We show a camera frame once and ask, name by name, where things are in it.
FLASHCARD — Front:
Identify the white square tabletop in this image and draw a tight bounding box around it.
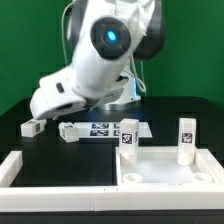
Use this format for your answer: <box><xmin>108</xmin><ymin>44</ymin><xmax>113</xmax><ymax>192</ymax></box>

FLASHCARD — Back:
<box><xmin>116</xmin><ymin>146</ymin><xmax>224</xmax><ymax>185</ymax></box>

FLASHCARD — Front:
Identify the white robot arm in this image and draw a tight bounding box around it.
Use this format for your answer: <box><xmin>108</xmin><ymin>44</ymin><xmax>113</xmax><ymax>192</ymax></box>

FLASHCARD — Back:
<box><xmin>30</xmin><ymin>0</ymin><xmax>165</xmax><ymax>120</ymax></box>

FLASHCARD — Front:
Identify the white marker tag sheet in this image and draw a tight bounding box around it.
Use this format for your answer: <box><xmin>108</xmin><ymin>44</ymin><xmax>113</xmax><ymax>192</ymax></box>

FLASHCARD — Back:
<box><xmin>74</xmin><ymin>122</ymin><xmax>152</xmax><ymax>138</ymax></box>

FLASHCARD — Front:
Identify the white U-shaped obstacle fence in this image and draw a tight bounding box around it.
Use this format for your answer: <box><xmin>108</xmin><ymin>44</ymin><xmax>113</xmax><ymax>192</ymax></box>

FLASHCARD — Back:
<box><xmin>0</xmin><ymin>151</ymin><xmax>224</xmax><ymax>212</ymax></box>

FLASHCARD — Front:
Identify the grey cable right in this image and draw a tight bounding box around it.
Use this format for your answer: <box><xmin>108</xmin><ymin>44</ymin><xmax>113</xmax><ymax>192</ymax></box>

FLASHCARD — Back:
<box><xmin>129</xmin><ymin>53</ymin><xmax>148</xmax><ymax>96</ymax></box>

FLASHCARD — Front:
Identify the grey cable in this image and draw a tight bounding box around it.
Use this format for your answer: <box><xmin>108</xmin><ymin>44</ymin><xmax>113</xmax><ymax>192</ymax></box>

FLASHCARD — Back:
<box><xmin>60</xmin><ymin>0</ymin><xmax>78</xmax><ymax>68</ymax></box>
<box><xmin>129</xmin><ymin>53</ymin><xmax>148</xmax><ymax>96</ymax></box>

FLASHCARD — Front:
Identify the grey cable left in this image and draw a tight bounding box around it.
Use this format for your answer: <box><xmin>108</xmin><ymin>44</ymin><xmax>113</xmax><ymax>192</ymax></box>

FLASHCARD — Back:
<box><xmin>60</xmin><ymin>0</ymin><xmax>78</xmax><ymax>68</ymax></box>

